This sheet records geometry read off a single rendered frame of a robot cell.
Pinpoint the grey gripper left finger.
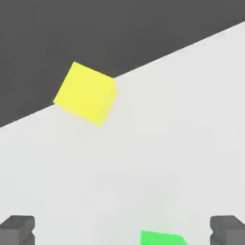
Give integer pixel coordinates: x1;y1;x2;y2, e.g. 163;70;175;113
0;215;36;245

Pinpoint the small green cube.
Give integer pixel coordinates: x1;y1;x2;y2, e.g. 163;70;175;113
140;229;189;245

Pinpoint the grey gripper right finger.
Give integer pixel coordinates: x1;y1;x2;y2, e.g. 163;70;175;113
210;215;245;245

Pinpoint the large yellow box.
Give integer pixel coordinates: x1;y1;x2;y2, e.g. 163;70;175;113
53;61;118;128

